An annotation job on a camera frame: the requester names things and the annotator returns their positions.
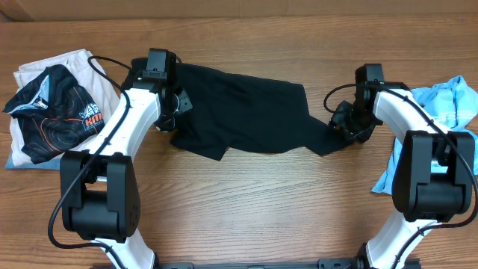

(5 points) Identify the black t-shirt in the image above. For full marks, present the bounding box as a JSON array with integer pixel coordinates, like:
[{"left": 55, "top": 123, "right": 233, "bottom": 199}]
[{"left": 121, "top": 56, "right": 352, "bottom": 161}]

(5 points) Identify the light blue t-shirt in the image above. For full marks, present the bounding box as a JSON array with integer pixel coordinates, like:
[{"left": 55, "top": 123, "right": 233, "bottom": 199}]
[{"left": 372, "top": 75, "right": 477, "bottom": 194}]

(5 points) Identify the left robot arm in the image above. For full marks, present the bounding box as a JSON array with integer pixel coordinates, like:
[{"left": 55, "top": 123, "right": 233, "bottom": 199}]
[{"left": 48, "top": 49, "right": 192, "bottom": 268}]

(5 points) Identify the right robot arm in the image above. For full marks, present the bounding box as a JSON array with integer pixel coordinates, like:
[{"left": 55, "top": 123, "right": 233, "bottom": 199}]
[{"left": 317, "top": 64, "right": 477, "bottom": 269}]

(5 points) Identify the beige folded garment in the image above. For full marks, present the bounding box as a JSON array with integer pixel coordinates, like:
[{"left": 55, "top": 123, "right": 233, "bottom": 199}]
[{"left": 10, "top": 49, "right": 120, "bottom": 166}]

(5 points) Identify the black orange printed jersey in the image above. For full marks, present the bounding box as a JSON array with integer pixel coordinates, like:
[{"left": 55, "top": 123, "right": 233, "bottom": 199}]
[{"left": 3, "top": 64, "right": 105, "bottom": 164}]

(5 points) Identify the grey blue folded cloth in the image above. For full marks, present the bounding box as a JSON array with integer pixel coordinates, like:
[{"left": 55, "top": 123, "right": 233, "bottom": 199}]
[{"left": 5, "top": 154, "right": 60, "bottom": 170}]

